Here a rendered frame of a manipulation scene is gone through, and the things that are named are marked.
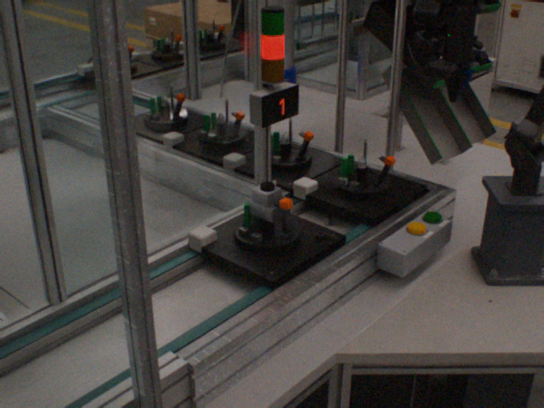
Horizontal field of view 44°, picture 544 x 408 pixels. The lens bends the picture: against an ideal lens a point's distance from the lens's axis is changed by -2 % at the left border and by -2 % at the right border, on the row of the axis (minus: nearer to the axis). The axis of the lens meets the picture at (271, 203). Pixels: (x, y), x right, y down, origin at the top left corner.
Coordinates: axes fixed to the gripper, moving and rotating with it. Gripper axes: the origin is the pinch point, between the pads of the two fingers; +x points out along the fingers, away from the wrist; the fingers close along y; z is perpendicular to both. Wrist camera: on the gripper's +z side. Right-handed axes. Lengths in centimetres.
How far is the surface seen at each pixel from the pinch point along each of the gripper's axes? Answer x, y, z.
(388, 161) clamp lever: 19.0, 6.0, 11.4
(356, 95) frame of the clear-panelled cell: 38, -80, 80
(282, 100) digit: 3.9, 23.6, 29.0
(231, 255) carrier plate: 29, 49, 20
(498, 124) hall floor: 125, -328, 120
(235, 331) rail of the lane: 30, 66, 3
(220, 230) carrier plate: 29, 43, 30
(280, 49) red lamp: -7.6, 24.3, 29.2
